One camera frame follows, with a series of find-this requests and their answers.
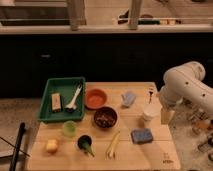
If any blue sponge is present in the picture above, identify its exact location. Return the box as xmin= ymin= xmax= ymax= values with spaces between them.
xmin=131 ymin=129 xmax=153 ymax=144

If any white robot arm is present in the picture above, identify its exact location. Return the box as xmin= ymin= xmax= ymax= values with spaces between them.
xmin=159 ymin=61 xmax=213 ymax=125

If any dark brown bowl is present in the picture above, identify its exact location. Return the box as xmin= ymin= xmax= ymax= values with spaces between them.
xmin=94 ymin=107 xmax=118 ymax=128

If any red bowl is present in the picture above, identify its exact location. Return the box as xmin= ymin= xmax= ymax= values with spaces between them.
xmin=85 ymin=89 xmax=107 ymax=109

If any white paper cup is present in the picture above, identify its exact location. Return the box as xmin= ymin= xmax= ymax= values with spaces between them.
xmin=142 ymin=104 xmax=159 ymax=126

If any light blue cloth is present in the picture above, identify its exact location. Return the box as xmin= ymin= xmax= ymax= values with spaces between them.
xmin=121 ymin=91 xmax=136 ymax=108

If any dark green cup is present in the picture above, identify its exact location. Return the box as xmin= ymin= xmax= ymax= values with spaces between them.
xmin=77 ymin=135 xmax=94 ymax=156

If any white dish brush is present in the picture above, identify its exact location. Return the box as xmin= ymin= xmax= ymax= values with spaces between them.
xmin=65 ymin=84 xmax=82 ymax=112

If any light green cup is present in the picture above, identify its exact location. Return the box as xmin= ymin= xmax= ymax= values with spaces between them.
xmin=62 ymin=121 xmax=76 ymax=137

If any green plastic tray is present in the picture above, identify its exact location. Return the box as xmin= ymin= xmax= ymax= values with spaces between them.
xmin=38 ymin=77 xmax=85 ymax=123

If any tan block in tray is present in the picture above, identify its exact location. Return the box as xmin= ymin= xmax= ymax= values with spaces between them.
xmin=51 ymin=93 xmax=61 ymax=112

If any yellow round fruit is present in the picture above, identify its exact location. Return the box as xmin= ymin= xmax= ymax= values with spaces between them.
xmin=45 ymin=139 xmax=58 ymax=153

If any black tripod stand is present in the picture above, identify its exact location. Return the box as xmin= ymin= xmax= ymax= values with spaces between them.
xmin=0 ymin=122 xmax=30 ymax=171

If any wooden post right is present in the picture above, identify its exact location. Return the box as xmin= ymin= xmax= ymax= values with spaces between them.
xmin=129 ymin=0 xmax=143 ymax=30

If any wooden post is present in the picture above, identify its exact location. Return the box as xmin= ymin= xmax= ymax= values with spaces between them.
xmin=129 ymin=0 xmax=143 ymax=30
xmin=66 ymin=0 xmax=86 ymax=31

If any wooden post left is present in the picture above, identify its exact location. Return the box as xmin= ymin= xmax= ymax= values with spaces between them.
xmin=66 ymin=0 xmax=86 ymax=31

